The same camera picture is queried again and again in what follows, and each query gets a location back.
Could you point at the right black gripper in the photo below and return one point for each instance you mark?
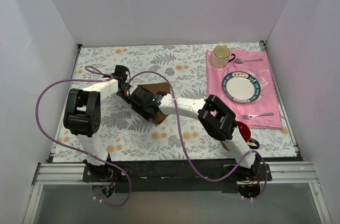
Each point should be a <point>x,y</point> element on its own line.
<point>143,112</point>

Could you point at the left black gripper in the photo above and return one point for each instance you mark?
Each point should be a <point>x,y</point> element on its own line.
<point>127,92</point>

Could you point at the brown cloth napkin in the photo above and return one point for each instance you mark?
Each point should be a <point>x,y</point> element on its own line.
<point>154,88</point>

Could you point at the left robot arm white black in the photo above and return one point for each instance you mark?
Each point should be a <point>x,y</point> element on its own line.
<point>82,117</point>

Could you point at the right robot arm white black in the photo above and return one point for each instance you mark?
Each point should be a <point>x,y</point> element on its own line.
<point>218,120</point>

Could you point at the black base bar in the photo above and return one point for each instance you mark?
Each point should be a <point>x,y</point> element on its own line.
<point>173,176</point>

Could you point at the cream enamel mug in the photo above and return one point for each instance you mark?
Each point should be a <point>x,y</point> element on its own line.
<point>221,56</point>

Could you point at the white plate dark rim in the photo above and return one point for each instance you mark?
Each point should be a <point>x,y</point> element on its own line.
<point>241,87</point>

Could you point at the silver fork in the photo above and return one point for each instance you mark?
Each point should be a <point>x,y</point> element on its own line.
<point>249,116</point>

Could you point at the silver spoon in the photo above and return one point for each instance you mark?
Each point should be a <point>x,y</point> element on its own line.
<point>241,61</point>

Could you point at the red interior dark mug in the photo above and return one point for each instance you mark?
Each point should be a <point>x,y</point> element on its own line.
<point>238,138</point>

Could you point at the pink satin cloth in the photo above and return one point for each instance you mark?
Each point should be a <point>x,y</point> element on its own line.
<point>267,102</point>

